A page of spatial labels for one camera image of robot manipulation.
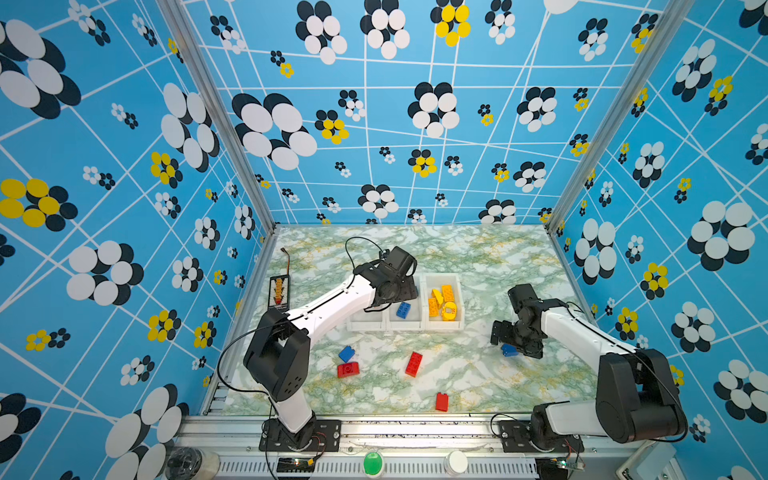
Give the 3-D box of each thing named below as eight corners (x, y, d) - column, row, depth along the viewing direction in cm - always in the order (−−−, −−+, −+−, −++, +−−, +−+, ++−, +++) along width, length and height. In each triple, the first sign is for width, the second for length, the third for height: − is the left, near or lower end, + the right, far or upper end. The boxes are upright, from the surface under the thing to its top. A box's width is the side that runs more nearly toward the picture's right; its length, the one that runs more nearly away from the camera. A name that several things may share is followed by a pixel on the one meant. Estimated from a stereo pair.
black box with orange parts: (270, 312, 98) (267, 308, 96) (271, 280, 106) (269, 276, 104) (289, 309, 99) (287, 305, 97) (289, 277, 107) (287, 273, 105)
